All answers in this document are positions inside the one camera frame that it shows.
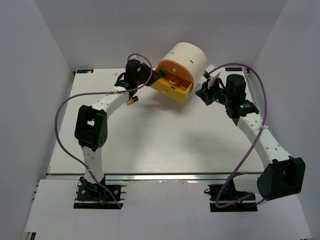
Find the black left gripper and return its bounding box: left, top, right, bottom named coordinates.
left=134, top=62, right=162, bottom=87

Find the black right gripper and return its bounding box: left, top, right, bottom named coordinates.
left=195, top=77, right=232, bottom=107

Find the yellow drawer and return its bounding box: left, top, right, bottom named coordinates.
left=150, top=73, right=194, bottom=103

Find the peach round powder puff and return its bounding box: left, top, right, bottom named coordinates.
left=168, top=77, right=180, bottom=86

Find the orange top drawer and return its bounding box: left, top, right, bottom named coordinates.
left=157, top=59, right=194, bottom=83

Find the gold lipstick tube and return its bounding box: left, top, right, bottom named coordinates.
left=126, top=96, right=139, bottom=105

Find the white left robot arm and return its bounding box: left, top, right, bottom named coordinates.
left=74, top=59, right=166, bottom=200

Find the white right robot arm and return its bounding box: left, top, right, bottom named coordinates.
left=195, top=74, right=306, bottom=201

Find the blue right corner label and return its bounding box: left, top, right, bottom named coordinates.
left=224, top=67, right=243, bottom=72

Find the blue corner label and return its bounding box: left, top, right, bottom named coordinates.
left=224, top=67, right=243, bottom=72
left=76, top=69, right=94, bottom=74

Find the cream cylindrical drawer organizer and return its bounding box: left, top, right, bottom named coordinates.
left=159, top=42, right=207, bottom=83

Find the blue left corner label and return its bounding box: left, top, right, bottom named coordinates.
left=76, top=69, right=94, bottom=74

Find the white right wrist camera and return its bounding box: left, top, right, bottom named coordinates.
left=203, top=64, right=221, bottom=88

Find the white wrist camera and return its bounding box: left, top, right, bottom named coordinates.
left=203, top=64, right=221, bottom=88
left=127, top=53, right=141, bottom=61

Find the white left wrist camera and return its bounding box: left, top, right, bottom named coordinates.
left=127, top=53, right=141, bottom=61

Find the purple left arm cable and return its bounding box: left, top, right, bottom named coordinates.
left=54, top=52, right=153, bottom=210

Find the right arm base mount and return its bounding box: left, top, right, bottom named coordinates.
left=203, top=180, right=258, bottom=213

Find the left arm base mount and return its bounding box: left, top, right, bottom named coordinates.
left=73, top=176, right=127, bottom=210

